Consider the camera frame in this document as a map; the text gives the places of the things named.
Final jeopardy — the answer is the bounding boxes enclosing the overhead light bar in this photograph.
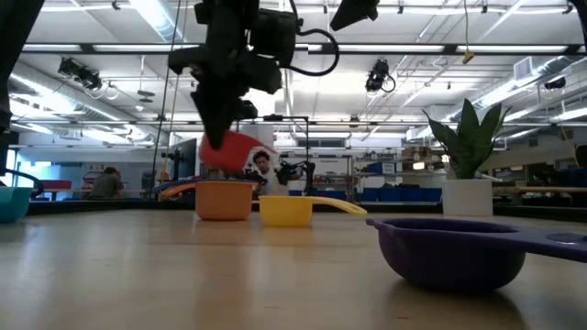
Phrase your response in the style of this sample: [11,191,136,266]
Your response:
[17,42,587,57]

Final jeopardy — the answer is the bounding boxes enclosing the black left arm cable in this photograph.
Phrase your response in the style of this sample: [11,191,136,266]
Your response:
[286,27,341,78]

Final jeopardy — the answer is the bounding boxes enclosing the background storage shelf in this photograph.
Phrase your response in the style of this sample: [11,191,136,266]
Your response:
[352,146,449,204]

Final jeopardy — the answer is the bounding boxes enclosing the snake plant in white pot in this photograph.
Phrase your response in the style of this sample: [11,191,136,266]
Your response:
[421,97,514,217]

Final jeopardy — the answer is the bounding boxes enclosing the teal measuring cup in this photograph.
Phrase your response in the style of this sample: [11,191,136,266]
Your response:
[0,185,33,225]

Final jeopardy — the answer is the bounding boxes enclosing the white round pillar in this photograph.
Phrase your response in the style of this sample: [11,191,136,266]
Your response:
[247,122,276,152]

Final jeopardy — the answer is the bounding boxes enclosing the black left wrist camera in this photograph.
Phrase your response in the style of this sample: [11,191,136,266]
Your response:
[238,50,283,96]

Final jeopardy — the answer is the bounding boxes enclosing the black monitor on stand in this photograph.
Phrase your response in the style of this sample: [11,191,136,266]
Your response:
[161,137,198,183]

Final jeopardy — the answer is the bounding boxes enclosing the yellow measuring cup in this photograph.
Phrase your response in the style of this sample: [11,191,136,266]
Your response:
[258,195,369,229]

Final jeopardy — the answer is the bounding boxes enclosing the black curved cable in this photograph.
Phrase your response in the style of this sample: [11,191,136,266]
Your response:
[0,167,50,201]

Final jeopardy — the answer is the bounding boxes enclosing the hanging cable with yellow connector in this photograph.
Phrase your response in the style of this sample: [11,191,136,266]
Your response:
[461,0,476,65]

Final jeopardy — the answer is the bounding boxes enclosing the black table frame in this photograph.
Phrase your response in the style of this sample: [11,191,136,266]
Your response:
[25,199,587,225]

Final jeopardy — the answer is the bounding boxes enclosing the red measuring cup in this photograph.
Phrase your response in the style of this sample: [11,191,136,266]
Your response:
[198,129,279,173]

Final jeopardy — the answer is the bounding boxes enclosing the background wooden desk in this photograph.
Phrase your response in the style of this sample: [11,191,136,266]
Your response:
[493,184,587,207]

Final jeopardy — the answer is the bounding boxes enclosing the hanging black cable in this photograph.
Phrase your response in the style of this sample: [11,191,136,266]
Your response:
[150,0,184,187]

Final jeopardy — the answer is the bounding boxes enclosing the black ceiling-mounted camera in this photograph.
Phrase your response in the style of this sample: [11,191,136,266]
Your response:
[365,58,395,94]
[57,56,104,92]

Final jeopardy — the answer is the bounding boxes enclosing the orange measuring cup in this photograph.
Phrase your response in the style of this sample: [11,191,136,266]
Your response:
[159,180,260,223]

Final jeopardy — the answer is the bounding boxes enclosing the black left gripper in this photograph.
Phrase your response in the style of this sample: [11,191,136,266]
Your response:
[167,45,259,149]

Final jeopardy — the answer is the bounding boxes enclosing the person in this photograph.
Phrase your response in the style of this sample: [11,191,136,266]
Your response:
[250,149,291,198]
[89,165,126,201]

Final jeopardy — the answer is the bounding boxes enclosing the small indigo measuring cup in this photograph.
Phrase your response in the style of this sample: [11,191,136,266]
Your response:
[365,216,587,294]

